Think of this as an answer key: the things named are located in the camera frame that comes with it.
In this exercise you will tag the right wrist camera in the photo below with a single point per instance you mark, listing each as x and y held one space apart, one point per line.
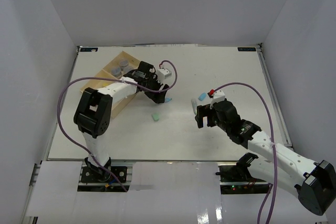
216 96

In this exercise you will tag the green highlighter cap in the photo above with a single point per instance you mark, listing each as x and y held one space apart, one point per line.
155 117

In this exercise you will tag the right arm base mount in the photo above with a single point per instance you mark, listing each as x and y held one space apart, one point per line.
235 182

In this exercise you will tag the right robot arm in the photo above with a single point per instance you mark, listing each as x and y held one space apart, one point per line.
313 183

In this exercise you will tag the green highlighter pen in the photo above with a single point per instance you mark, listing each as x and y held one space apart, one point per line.
194 105

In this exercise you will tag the blue highlighter cap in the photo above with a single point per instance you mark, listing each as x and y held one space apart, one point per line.
202 96

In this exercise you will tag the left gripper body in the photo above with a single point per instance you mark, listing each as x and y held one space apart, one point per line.
153 84

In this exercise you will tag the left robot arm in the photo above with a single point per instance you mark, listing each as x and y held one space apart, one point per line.
93 113

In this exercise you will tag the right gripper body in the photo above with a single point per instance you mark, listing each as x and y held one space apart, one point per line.
212 118

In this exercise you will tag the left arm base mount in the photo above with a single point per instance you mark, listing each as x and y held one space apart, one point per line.
90 178

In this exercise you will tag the beige three-compartment tray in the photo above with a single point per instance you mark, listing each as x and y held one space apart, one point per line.
105 79

